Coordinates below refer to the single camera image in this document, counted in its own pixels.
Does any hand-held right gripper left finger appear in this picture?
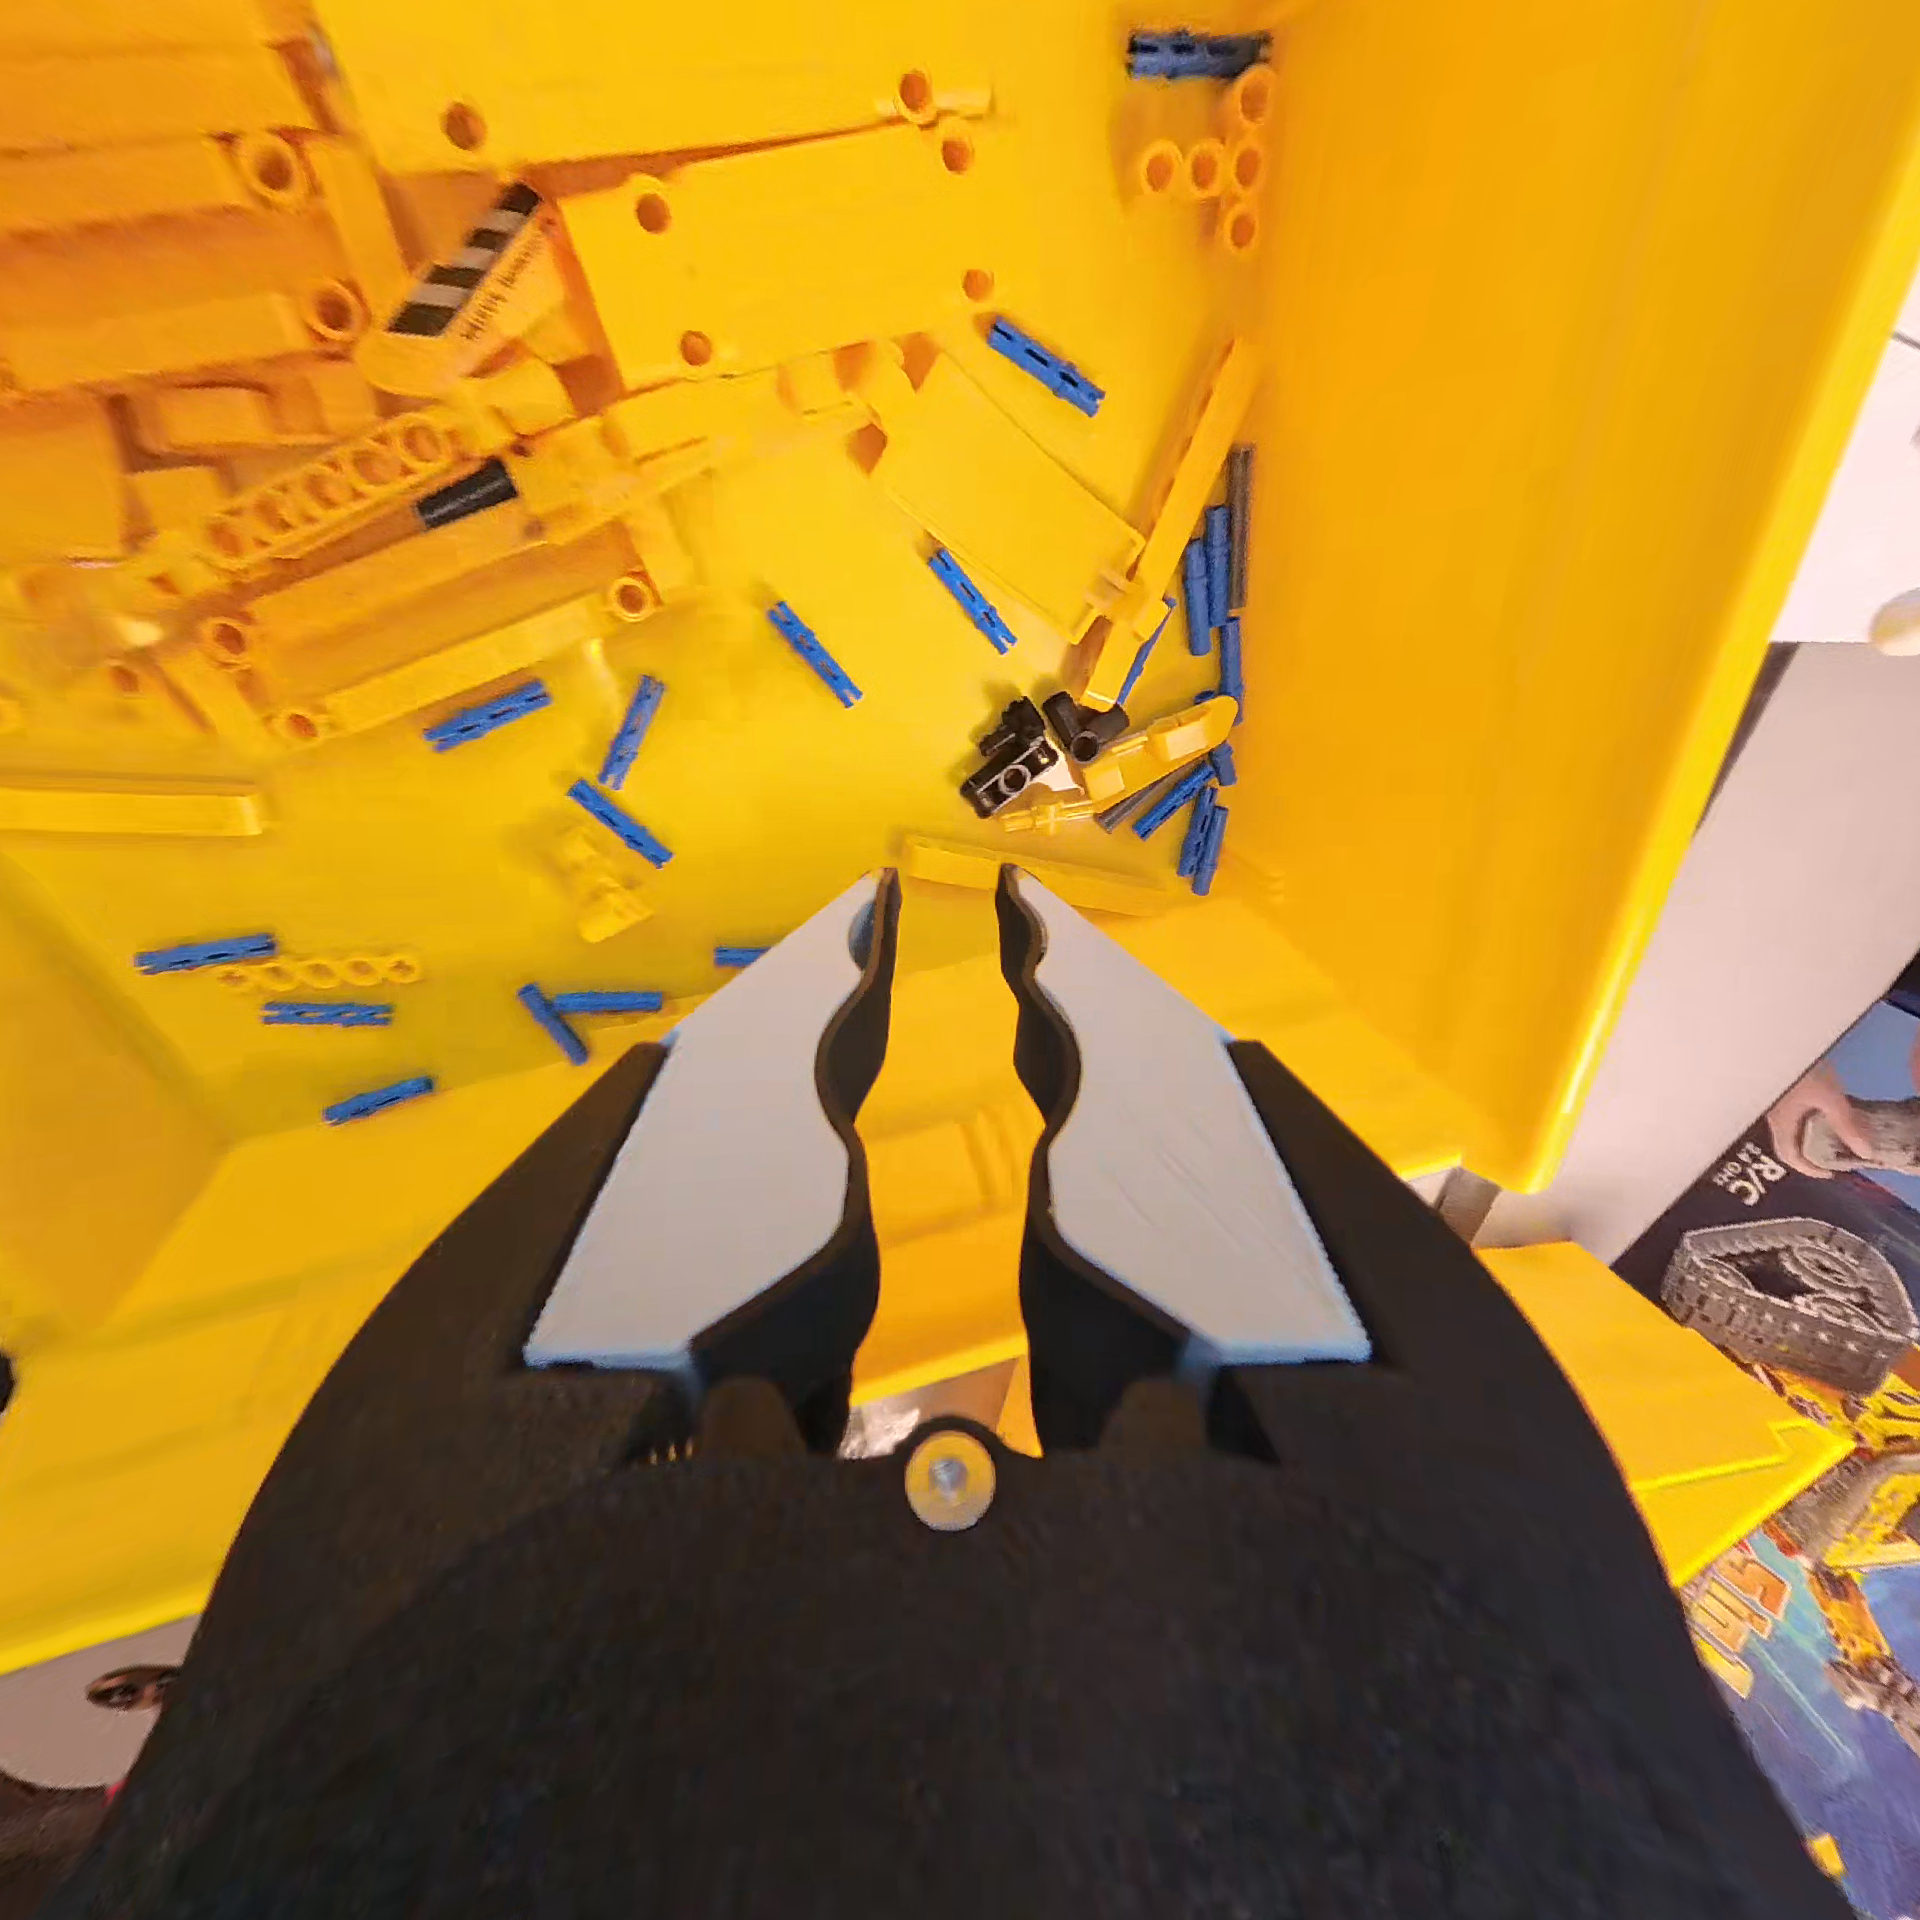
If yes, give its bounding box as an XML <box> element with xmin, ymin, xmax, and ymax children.
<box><xmin>525</xmin><ymin>873</ymin><xmax>906</xmax><ymax>1412</ymax></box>

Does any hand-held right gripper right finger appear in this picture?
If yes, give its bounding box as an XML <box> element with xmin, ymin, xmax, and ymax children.
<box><xmin>995</xmin><ymin>868</ymin><xmax>1366</xmax><ymax>1412</ymax></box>

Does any grey black connector brick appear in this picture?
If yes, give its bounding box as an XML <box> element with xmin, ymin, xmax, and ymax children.
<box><xmin>959</xmin><ymin>692</ymin><xmax>1135</xmax><ymax>817</ymax></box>

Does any pile of toy bricks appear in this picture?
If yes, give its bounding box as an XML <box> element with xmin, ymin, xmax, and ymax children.
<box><xmin>0</xmin><ymin>0</ymin><xmax>1286</xmax><ymax>1128</ymax></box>

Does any yellow bin with bricks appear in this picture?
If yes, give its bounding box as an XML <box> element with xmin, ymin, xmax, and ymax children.
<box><xmin>0</xmin><ymin>0</ymin><xmax>1920</xmax><ymax>1676</ymax></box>
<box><xmin>1485</xmin><ymin>1241</ymin><xmax>1862</xmax><ymax>1586</ymax></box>

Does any printed toy box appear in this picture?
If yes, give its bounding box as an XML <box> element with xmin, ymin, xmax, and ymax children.
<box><xmin>1621</xmin><ymin>961</ymin><xmax>1920</xmax><ymax>1892</ymax></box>

